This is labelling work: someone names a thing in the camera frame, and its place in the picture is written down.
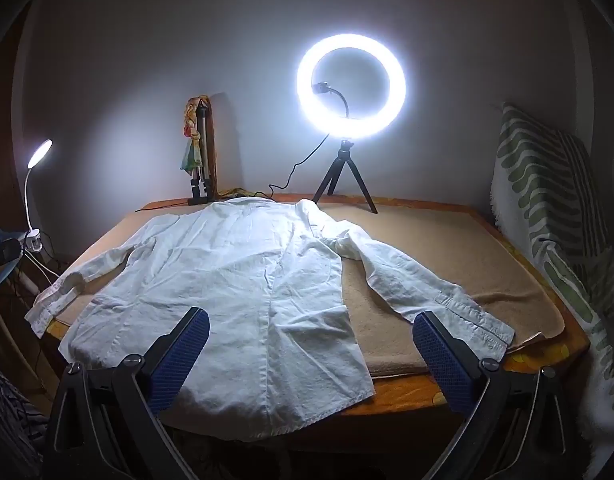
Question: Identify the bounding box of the white long-sleeved shirt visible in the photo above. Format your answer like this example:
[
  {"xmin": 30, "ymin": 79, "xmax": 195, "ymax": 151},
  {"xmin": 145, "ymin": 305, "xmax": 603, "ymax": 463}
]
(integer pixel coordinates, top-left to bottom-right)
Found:
[{"xmin": 24, "ymin": 197, "xmax": 516, "ymax": 442}]

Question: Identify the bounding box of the black power cable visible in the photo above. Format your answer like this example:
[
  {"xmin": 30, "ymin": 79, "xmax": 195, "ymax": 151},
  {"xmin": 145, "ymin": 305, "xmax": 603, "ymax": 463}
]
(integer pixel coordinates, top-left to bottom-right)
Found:
[{"xmin": 222, "ymin": 132, "xmax": 332, "ymax": 200}]

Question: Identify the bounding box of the grey striped garment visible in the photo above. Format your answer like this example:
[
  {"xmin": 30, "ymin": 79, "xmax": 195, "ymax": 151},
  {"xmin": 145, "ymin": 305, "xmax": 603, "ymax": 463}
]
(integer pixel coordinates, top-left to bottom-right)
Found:
[{"xmin": 0, "ymin": 360, "xmax": 44, "ymax": 480}]

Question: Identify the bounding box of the beige blanket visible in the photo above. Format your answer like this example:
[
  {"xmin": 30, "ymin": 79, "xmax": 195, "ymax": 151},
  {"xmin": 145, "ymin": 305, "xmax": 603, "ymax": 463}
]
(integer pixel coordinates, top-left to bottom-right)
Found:
[{"xmin": 52, "ymin": 200, "xmax": 565, "ymax": 377}]

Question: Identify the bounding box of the black mini tripod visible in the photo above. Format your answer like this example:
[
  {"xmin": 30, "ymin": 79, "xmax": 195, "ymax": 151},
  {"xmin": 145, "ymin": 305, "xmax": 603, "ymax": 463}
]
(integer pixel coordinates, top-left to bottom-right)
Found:
[{"xmin": 312, "ymin": 139, "xmax": 379, "ymax": 215}]

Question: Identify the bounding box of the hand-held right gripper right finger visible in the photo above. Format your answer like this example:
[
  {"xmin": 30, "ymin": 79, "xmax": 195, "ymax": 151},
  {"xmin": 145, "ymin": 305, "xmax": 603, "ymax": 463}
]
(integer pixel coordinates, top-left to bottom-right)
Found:
[{"xmin": 412, "ymin": 310, "xmax": 583, "ymax": 480}]

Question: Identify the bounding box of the white lamp cable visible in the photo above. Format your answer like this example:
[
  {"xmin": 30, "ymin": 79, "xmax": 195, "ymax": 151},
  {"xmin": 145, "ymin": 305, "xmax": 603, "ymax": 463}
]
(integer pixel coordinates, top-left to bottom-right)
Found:
[{"xmin": 22, "ymin": 250, "xmax": 64, "ymax": 282}]

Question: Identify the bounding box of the folded silver black stand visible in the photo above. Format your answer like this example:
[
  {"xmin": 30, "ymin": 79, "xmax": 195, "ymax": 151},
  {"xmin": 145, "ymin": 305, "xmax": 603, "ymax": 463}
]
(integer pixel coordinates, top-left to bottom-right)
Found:
[{"xmin": 188, "ymin": 100, "xmax": 219, "ymax": 206}]

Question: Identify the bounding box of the white ring light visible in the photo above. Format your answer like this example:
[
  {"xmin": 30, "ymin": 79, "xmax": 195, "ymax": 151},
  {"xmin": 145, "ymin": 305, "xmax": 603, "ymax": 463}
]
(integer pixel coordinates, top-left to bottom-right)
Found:
[{"xmin": 296, "ymin": 31, "xmax": 408, "ymax": 142}]

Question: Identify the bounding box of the white green patterned towel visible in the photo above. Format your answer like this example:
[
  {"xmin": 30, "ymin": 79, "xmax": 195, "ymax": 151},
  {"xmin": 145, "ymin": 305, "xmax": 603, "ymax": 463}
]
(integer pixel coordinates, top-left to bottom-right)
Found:
[{"xmin": 487, "ymin": 102, "xmax": 614, "ymax": 471}]

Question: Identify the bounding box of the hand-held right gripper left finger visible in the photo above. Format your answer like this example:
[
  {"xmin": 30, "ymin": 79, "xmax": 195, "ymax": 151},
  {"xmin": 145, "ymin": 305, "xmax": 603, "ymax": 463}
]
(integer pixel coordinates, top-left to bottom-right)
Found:
[{"xmin": 42, "ymin": 306, "xmax": 211, "ymax": 480}]

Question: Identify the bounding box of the table with orange cloth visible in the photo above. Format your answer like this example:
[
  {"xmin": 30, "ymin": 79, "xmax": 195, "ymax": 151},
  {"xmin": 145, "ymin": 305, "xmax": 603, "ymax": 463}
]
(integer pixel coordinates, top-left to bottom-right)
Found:
[{"xmin": 42, "ymin": 195, "xmax": 590, "ymax": 441}]

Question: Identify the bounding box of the brown wooden board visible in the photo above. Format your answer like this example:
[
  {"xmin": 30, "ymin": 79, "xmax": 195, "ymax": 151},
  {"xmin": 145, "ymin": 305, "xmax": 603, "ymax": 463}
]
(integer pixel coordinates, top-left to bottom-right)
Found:
[{"xmin": 207, "ymin": 97, "xmax": 221, "ymax": 196}]

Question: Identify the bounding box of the black gooseneck phone holder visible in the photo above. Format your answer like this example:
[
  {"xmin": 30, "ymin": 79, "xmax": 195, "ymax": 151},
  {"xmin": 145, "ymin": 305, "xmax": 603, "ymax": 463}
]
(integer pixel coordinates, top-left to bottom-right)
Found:
[{"xmin": 311, "ymin": 80, "xmax": 353, "ymax": 120}]

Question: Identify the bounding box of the black device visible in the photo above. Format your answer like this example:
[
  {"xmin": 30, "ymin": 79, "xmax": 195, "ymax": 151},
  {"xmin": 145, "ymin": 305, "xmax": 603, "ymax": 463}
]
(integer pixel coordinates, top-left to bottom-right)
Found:
[{"xmin": 0, "ymin": 237, "xmax": 22, "ymax": 273}]

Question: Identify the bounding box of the colourful printed cloth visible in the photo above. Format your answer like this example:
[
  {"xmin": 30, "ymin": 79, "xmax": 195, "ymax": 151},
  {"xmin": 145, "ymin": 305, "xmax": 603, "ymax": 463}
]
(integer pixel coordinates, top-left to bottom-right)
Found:
[{"xmin": 181, "ymin": 96, "xmax": 210, "ymax": 177}]

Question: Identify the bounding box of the white clip desk lamp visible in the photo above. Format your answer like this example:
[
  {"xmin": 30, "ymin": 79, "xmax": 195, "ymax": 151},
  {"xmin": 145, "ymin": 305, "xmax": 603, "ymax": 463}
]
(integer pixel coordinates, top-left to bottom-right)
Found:
[{"xmin": 17, "ymin": 139, "xmax": 54, "ymax": 253}]

